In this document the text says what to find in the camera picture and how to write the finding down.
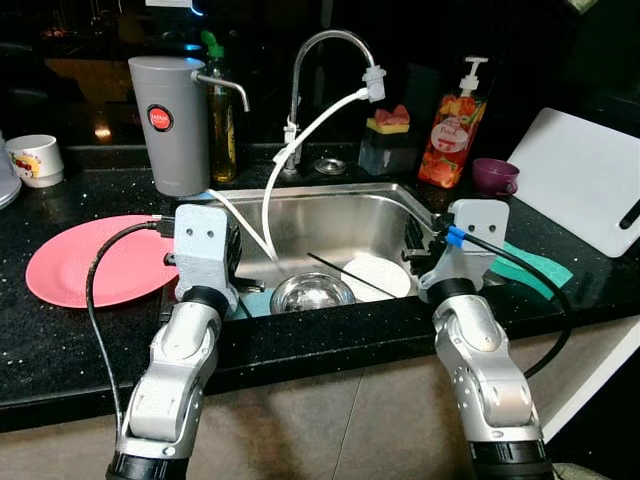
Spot white plate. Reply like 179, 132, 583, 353
343, 255, 413, 303

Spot oil bottle with green cap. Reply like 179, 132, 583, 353
200, 30, 241, 184

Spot purple cup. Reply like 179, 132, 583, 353
472, 158, 521, 197

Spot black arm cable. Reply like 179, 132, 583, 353
440, 225, 576, 379
86, 218, 179, 441

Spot white printed mug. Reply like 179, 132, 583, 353
5, 134, 66, 189

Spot green sponge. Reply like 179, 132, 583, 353
490, 240, 576, 301

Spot pink plate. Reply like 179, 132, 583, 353
25, 214, 181, 309

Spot grey water filter with tap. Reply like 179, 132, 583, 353
128, 56, 251, 198

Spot stainless steel sink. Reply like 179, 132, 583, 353
178, 182, 511, 321

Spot black chopstick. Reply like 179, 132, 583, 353
307, 252, 398, 299

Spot dark sponge holder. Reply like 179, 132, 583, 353
358, 130, 419, 178

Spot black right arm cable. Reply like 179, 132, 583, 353
440, 225, 576, 379

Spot light blue bowl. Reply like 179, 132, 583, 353
238, 288, 276, 319

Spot round metal counter cap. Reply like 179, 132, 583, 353
314, 157, 348, 176

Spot orange pump soap bottle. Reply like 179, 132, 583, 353
418, 56, 489, 190

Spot stainless steel bowl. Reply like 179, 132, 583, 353
270, 271, 357, 315

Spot white cutting board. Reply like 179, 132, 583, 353
505, 107, 640, 259

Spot olive fabric bundle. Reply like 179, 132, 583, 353
550, 462, 601, 480

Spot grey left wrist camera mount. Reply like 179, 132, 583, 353
173, 203, 241, 301

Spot white faucet hose with adapter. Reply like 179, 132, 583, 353
261, 65, 388, 263

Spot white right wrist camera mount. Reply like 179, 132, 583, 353
418, 198, 511, 301

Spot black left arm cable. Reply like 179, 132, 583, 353
86, 218, 179, 441

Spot thin white filter tube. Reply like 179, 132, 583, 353
208, 188, 276, 259

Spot yellow and red sponge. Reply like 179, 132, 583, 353
366, 104, 412, 135

